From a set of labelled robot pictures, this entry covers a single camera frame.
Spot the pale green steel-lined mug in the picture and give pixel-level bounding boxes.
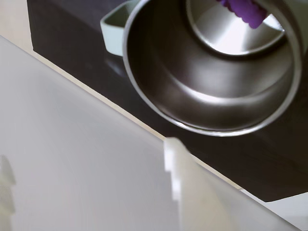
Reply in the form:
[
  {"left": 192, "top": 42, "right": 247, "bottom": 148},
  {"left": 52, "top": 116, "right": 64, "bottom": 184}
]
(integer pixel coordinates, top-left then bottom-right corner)
[{"left": 100, "top": 0, "right": 308, "bottom": 137}]

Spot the dark table mat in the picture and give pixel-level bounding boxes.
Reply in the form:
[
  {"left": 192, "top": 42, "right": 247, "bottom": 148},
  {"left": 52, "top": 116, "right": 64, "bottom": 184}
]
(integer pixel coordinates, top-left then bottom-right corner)
[{"left": 26, "top": 0, "right": 308, "bottom": 203}]

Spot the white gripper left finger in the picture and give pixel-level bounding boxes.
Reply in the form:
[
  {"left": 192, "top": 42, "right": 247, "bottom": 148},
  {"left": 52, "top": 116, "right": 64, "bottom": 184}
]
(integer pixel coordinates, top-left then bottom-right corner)
[{"left": 0, "top": 154, "right": 17, "bottom": 218}]

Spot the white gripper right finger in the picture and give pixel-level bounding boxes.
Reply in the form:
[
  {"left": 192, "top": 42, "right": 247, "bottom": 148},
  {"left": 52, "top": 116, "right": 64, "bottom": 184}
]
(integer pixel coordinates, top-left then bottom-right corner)
[{"left": 164, "top": 137, "right": 242, "bottom": 231}]

